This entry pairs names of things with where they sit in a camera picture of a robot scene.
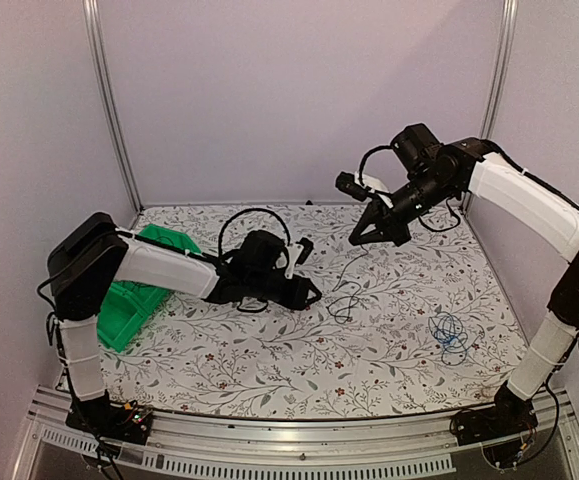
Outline dark blue cable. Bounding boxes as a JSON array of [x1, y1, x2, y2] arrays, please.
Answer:
[[327, 244, 370, 325]]

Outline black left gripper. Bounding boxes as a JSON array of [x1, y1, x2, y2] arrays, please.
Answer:
[[248, 273, 323, 312]]

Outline aluminium front rail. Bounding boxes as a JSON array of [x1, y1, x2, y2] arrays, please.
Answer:
[[7, 387, 579, 479]]

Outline green plastic bin near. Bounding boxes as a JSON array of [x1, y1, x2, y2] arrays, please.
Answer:
[[97, 297, 148, 353]]

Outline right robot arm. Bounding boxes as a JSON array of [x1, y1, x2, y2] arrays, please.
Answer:
[[336, 123, 579, 443]]

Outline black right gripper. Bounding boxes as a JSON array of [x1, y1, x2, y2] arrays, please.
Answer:
[[349, 171, 456, 246]]

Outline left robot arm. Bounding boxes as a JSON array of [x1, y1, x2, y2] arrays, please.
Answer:
[[36, 212, 322, 434]]

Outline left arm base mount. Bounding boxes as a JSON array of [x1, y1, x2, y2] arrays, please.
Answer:
[[66, 397, 153, 445]]

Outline green plastic bin middle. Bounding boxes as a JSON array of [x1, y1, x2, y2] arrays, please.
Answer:
[[110, 281, 170, 314]]

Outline aluminium frame rear bottom rail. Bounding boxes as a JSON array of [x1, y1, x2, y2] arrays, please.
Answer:
[[142, 199, 365, 211]]

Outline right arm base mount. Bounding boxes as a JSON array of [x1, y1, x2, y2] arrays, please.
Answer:
[[449, 404, 538, 470]]

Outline green plastic bin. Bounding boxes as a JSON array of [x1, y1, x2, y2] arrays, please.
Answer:
[[110, 281, 170, 314], [97, 297, 148, 353], [135, 224, 201, 254]]

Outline aluminium frame right rear post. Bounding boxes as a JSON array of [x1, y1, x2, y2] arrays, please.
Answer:
[[480, 0, 519, 139]]

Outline green plastic bin far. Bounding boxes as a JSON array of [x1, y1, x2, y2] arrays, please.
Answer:
[[135, 224, 201, 254]]

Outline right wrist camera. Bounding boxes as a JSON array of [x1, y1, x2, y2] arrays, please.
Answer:
[[335, 172, 390, 201]]

